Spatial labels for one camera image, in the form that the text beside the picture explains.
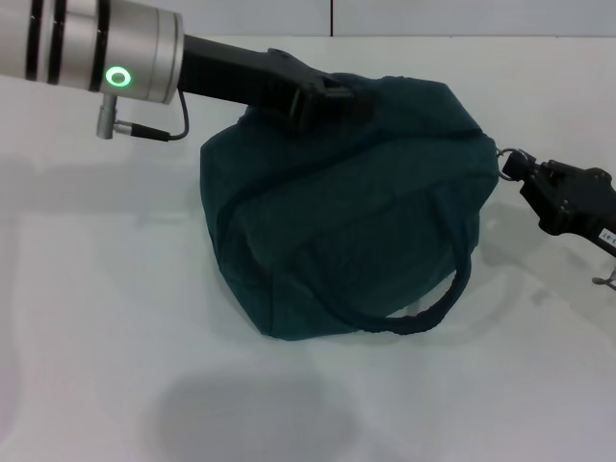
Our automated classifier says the right arm cable with plug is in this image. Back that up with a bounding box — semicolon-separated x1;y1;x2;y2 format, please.
590;262;616;293

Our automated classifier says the left arm cable with plug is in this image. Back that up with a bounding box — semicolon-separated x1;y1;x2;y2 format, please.
94;90;190;144

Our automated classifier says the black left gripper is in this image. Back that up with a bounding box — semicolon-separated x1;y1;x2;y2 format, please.
176;34;375;137

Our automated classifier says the dark teal insulated bag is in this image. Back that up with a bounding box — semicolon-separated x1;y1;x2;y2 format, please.
199;72;501;342

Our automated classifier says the arm cable with plug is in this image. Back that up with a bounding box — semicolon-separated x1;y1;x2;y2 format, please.
94;90;190;144
590;262;616;293

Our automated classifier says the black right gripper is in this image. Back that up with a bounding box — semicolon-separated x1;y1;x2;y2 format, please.
501;149;616;255

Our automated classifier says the metal zipper pull ring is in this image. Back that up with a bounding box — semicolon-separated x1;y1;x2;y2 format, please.
494;146;520;183

